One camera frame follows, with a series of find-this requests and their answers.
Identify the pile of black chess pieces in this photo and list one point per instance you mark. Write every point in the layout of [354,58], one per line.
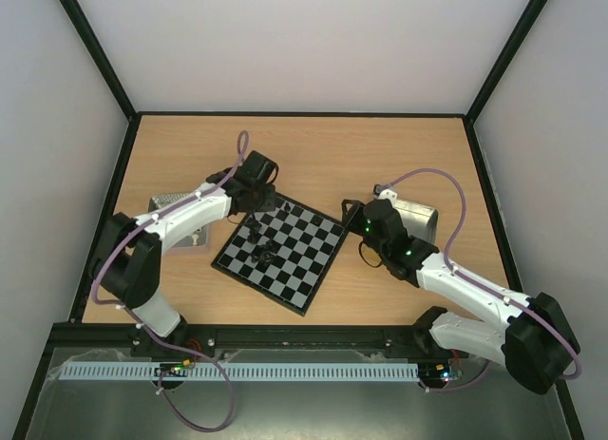
[264,252]

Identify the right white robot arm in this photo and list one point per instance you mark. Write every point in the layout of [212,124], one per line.
[529,336]

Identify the black aluminium frame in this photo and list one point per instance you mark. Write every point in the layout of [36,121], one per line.
[72,331]

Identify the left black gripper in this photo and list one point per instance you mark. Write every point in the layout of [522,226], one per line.
[270,201]

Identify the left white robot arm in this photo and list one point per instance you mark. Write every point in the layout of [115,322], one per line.
[128,257]

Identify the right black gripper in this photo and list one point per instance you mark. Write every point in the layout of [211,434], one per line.
[358,217]

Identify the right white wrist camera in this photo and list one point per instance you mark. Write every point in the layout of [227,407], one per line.
[384,192]

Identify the light blue slotted cable duct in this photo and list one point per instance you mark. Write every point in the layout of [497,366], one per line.
[242,372]

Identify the empty gold-rimmed metal tin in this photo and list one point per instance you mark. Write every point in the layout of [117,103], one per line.
[420,220]

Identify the black and silver chessboard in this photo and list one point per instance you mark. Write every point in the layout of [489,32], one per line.
[306,254]

